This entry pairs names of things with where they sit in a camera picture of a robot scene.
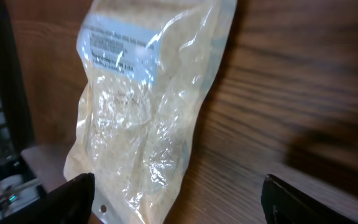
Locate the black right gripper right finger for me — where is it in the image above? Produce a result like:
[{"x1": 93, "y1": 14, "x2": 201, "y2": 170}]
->
[{"x1": 261, "y1": 174, "x2": 356, "y2": 224}]

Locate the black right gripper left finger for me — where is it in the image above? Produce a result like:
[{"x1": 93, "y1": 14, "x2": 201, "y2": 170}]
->
[{"x1": 0, "y1": 173, "x2": 95, "y2": 224}]

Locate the beige plastic pouch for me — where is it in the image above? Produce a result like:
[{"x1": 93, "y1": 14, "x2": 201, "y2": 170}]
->
[{"x1": 63, "y1": 0, "x2": 237, "y2": 223}]

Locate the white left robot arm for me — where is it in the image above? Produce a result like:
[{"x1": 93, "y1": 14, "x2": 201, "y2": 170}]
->
[{"x1": 0, "y1": 158, "x2": 46, "y2": 221}]

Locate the dark grey plastic basket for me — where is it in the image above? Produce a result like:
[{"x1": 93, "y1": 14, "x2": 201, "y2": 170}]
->
[{"x1": 0, "y1": 1, "x2": 34, "y2": 164}]

